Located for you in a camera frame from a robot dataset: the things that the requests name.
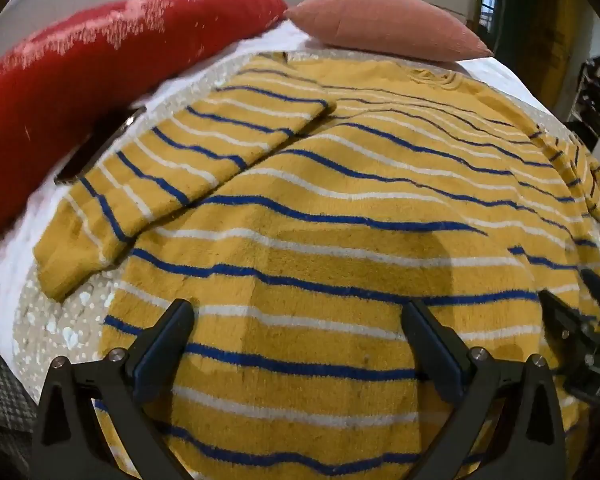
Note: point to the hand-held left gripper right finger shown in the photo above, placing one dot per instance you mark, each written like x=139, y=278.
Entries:
x=446, y=362

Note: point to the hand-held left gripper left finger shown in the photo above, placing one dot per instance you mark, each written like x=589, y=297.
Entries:
x=143, y=376

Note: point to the yellow blue-striped sweater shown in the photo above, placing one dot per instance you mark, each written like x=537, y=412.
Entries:
x=330, y=210

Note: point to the rack of dark clothes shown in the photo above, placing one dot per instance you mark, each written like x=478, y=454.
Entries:
x=597, y=100

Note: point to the beige dotted quilt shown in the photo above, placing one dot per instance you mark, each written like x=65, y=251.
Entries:
x=55, y=320

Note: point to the grey checked cloth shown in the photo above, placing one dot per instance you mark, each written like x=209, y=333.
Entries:
x=5, y=395

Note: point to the black smartphone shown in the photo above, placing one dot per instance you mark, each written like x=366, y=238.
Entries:
x=97, y=147

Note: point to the yellow door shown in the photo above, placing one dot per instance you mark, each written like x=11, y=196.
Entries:
x=555, y=35

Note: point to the red floral pillow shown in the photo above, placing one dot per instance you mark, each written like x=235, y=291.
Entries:
x=80, y=85

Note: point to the small window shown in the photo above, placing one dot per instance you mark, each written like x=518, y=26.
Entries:
x=487, y=10

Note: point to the pink pillow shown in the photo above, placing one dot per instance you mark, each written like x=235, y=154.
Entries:
x=390, y=20

